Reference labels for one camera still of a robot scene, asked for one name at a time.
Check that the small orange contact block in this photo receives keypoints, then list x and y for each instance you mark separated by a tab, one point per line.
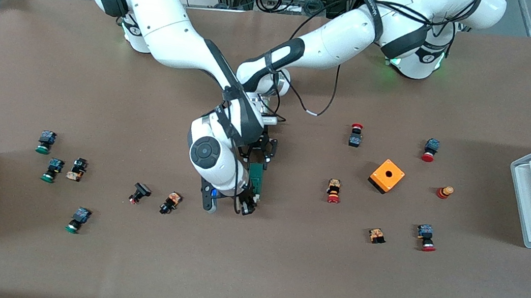
377	235

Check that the orange button enclosure box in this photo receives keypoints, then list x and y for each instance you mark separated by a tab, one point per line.
386	176

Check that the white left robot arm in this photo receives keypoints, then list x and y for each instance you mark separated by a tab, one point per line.
341	41

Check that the red pushbutton with blue block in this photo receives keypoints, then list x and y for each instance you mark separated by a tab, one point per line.
426	238
430	149

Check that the green rail with white clip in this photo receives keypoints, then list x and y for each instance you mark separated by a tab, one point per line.
256	173

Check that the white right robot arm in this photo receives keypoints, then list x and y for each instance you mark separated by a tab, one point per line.
172	39

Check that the black pushbutton with orange block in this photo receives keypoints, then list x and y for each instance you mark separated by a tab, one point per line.
170	202
77	169

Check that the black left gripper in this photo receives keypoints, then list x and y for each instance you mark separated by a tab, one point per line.
263	146

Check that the red pushbutton with black block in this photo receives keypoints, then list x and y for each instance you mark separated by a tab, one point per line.
356	136

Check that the black square pushbutton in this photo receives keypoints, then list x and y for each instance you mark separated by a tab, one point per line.
141	192

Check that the red pushbutton with orange block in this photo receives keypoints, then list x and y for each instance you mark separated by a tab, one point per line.
334	191

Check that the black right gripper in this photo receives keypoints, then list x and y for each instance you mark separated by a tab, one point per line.
247	202

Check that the red yellow emergency stop head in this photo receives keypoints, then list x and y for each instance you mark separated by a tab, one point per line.
444	192

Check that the green pushbutton with blue block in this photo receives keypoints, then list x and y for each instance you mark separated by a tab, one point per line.
53	170
78	219
45	140

